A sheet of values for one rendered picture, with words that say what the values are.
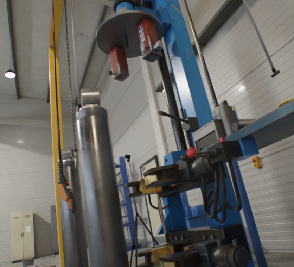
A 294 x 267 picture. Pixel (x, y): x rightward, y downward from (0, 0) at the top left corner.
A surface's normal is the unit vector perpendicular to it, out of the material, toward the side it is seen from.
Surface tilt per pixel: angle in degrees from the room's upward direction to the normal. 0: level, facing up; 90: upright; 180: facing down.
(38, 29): 173
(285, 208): 90
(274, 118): 90
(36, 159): 90
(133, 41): 180
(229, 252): 56
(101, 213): 90
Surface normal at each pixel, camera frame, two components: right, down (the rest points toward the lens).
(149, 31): 0.69, -0.37
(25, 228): 0.39, -0.40
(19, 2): 0.08, 0.91
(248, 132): -0.90, 0.02
